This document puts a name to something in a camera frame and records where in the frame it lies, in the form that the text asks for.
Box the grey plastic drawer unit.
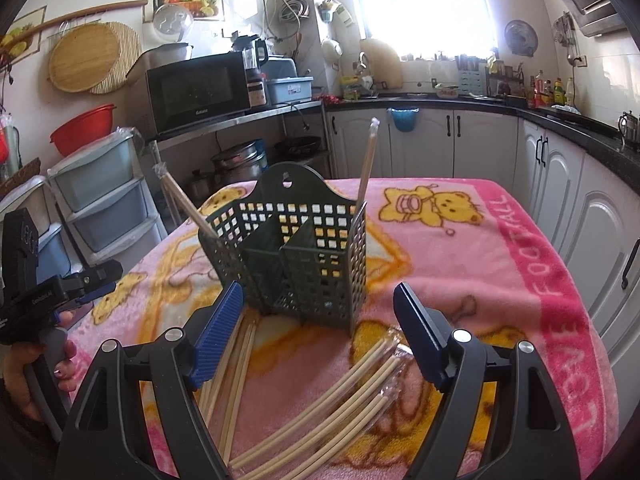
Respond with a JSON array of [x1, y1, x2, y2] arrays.
[[47, 127, 169, 267]]

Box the blue hanging bin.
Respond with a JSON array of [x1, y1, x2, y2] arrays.
[[390, 106, 420, 134]]

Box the kitchen window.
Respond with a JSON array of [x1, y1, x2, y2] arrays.
[[352, 0, 501, 61]]

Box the wooden chopstick pair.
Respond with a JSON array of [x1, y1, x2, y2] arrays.
[[151, 159, 221, 239], [356, 117, 381, 207]]

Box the clear plastic dome lid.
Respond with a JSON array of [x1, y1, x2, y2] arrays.
[[152, 4, 194, 41]]

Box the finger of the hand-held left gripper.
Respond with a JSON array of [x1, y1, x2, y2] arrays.
[[64, 260, 124, 293], [75, 282, 119, 307]]

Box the black wok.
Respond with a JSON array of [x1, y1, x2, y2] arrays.
[[274, 135, 322, 157]]

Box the wicker basket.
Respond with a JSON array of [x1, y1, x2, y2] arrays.
[[0, 157, 42, 197]]

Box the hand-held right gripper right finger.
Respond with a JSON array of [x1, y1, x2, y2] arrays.
[[392, 282, 583, 480]]

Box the green knife block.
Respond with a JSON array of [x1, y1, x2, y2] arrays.
[[457, 55, 489, 97]]

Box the round bamboo tray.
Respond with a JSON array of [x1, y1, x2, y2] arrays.
[[48, 22, 121, 94]]

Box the small wall fan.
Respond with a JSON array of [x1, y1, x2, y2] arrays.
[[504, 19, 539, 56]]

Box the black blender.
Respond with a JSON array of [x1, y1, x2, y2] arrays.
[[232, 35, 271, 109]]

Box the red plastic basin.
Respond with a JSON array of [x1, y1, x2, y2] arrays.
[[50, 104, 117, 157]]

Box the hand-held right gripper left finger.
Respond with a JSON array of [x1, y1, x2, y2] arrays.
[[54, 280, 246, 480]]

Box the group of condiment bottles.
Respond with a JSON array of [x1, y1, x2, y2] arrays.
[[532, 69, 577, 109]]

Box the stacked steel pots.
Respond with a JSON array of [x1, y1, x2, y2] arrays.
[[210, 139, 271, 187]]

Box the black microwave oven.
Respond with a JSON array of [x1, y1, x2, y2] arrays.
[[146, 52, 252, 134]]

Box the beige cutting board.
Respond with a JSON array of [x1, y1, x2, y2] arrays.
[[360, 37, 404, 89]]

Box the black kitchen countertop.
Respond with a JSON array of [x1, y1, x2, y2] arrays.
[[324, 91, 640, 153]]

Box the grey-blue dish rack box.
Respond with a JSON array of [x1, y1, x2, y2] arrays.
[[264, 58, 315, 106]]

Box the person's left hand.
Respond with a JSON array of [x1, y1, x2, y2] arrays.
[[0, 310, 79, 422]]

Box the pink bear printed blanket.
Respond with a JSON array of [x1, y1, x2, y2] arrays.
[[65, 177, 618, 480]]

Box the white lower kitchen cabinets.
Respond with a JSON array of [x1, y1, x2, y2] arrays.
[[325, 102, 640, 321]]

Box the dark green perforated utensil holder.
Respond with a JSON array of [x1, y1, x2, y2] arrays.
[[197, 162, 368, 337]]

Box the glass teapot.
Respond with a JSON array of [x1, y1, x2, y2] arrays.
[[617, 110, 640, 154]]

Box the fruit picture wall tile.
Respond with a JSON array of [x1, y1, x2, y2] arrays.
[[142, 0, 221, 24]]

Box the round bamboo mat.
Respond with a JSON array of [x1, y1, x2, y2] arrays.
[[90, 21, 142, 95]]

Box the long wooden rolling pin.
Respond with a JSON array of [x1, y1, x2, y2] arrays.
[[0, 0, 149, 43]]

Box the steel shelf table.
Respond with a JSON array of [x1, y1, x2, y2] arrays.
[[152, 100, 332, 183]]

